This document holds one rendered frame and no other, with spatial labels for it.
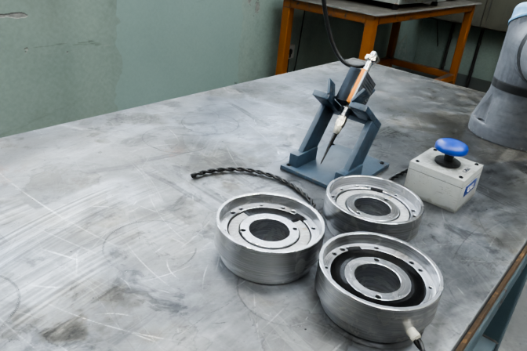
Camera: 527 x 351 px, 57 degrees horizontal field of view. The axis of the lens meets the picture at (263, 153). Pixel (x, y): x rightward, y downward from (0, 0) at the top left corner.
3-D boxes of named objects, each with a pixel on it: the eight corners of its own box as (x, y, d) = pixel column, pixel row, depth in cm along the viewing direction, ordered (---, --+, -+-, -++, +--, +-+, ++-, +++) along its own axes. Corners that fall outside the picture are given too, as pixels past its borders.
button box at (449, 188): (455, 214, 59) (466, 179, 57) (401, 191, 63) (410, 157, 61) (477, 193, 65) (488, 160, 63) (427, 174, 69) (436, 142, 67)
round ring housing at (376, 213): (413, 268, 49) (423, 233, 47) (311, 241, 51) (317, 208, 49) (417, 217, 58) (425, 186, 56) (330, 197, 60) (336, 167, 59)
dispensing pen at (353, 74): (305, 155, 63) (361, 41, 64) (317, 164, 67) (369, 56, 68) (319, 161, 62) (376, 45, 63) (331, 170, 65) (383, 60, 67)
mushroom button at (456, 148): (452, 187, 60) (463, 150, 58) (422, 175, 63) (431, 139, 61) (463, 178, 63) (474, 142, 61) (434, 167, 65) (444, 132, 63)
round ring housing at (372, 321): (294, 274, 46) (299, 238, 44) (389, 259, 49) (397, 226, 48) (347, 361, 37) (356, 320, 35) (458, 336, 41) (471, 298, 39)
